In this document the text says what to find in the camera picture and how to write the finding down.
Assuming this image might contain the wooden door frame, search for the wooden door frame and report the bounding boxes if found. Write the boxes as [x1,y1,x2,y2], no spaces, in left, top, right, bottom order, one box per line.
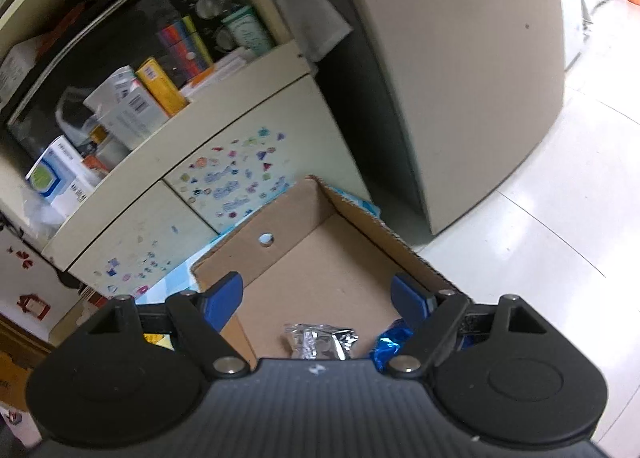
[0,313,56,411]

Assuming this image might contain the cabinet door house stickers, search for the cabinet door house stickers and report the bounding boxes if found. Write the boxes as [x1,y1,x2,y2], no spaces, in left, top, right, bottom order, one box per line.
[67,180,221,300]

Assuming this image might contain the multicoloured striped box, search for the multicoloured striped box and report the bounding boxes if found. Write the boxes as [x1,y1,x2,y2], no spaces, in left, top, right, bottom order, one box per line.
[155,15,213,84]

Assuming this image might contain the brown cardboard box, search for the brown cardboard box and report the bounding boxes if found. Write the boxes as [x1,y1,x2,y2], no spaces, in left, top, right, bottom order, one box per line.
[190,174,458,374]

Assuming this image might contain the orange packet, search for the orange packet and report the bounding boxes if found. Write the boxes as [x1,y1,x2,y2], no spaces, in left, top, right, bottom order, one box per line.
[82,155,111,176]

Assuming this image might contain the yellow box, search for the yellow box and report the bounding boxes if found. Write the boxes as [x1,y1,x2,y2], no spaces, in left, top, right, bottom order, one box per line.
[135,56,190,118]

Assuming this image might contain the cream shelf cabinet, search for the cream shelf cabinet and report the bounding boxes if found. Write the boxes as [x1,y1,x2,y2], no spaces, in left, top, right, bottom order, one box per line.
[0,0,373,299]

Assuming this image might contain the clear plastic bag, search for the clear plastic bag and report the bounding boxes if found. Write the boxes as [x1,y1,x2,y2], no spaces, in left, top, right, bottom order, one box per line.
[22,188,66,239]

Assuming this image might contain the white barcode carton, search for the white barcode carton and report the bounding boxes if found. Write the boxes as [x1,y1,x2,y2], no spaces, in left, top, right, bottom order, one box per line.
[82,65,171,151]

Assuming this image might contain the cabinet door purple script stickers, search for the cabinet door purple script stickers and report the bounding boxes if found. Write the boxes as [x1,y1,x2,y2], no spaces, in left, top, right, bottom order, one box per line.
[164,75,372,239]

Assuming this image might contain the blue foil snack packet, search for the blue foil snack packet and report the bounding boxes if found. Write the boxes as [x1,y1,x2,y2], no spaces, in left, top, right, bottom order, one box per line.
[370,318,493,373]

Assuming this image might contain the pack of green-labelled bottles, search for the pack of green-labelled bottles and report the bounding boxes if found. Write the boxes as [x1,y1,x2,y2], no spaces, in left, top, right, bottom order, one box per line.
[170,0,276,56]

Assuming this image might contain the red house wall sticker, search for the red house wall sticker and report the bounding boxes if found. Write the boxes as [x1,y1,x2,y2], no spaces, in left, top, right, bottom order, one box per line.
[15,292,52,320]

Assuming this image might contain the white bottle gold cap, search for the white bottle gold cap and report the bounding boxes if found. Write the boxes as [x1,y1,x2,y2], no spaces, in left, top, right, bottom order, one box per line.
[90,125,131,171]

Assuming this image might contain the blue white checked tablecloth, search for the blue white checked tablecloth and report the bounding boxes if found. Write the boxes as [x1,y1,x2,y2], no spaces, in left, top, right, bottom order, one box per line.
[132,190,381,311]

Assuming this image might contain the white background cabinet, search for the white background cabinet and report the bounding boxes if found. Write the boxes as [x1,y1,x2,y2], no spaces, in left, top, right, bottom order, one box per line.
[550,0,613,71]

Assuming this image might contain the white orange flat box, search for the white orange flat box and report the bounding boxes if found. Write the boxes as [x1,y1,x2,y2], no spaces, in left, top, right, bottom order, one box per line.
[177,48,256,99]

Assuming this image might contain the black flat panel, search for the black flat panel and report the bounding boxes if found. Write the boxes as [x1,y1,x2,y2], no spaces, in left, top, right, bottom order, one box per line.
[5,0,173,164]

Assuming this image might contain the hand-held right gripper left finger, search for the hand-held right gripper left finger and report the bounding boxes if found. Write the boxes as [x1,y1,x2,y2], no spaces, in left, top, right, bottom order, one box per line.
[87,272,251,381]

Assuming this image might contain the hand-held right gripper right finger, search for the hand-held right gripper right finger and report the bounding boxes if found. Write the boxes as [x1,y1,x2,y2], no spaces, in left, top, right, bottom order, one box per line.
[387,273,551,379]

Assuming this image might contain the white hanging cloth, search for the white hanging cloth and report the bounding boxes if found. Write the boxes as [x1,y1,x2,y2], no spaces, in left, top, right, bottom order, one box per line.
[245,0,353,64]

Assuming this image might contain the beige refrigerator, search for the beige refrigerator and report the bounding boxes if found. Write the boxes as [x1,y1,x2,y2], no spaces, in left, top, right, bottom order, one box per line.
[322,0,566,236]

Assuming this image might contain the dark red box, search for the dark red box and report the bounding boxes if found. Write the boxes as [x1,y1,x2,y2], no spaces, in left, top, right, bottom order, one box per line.
[47,283,111,349]

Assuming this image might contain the white blue carton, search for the white blue carton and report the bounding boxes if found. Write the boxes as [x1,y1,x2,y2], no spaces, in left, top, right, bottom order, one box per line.
[25,135,101,219]

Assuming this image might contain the white cardboard box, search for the white cardboard box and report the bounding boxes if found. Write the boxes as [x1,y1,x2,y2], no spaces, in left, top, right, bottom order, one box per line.
[0,35,51,109]

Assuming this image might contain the silver foil snack packet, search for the silver foil snack packet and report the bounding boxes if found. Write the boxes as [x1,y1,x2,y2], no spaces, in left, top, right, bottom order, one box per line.
[283,323,360,363]

